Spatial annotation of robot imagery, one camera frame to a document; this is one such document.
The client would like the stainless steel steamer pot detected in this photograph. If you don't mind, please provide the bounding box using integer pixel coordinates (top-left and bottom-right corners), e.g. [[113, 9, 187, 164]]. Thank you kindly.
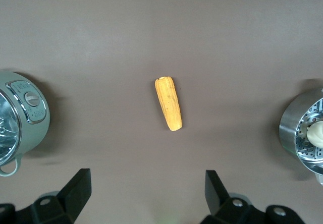
[[279, 86, 323, 187]]

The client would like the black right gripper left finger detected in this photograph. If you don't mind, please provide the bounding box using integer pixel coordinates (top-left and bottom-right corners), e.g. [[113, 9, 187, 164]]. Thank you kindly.
[[0, 168, 92, 224]]

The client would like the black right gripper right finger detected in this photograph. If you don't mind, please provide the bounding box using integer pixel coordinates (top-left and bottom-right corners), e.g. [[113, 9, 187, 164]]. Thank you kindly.
[[199, 170, 307, 224]]

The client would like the white steamed bun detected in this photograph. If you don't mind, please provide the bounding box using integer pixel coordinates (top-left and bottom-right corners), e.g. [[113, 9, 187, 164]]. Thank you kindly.
[[305, 120, 323, 149]]

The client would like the yellow corn cob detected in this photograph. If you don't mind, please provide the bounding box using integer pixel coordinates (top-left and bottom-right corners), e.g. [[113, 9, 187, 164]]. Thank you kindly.
[[154, 76, 183, 133]]

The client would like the steel cooking pot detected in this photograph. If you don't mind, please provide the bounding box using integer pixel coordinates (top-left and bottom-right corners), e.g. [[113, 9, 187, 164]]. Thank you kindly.
[[0, 70, 51, 179]]

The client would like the brown table cover sheet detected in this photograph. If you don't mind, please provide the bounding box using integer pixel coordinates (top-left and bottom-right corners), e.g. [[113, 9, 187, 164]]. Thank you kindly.
[[0, 0, 323, 224]]

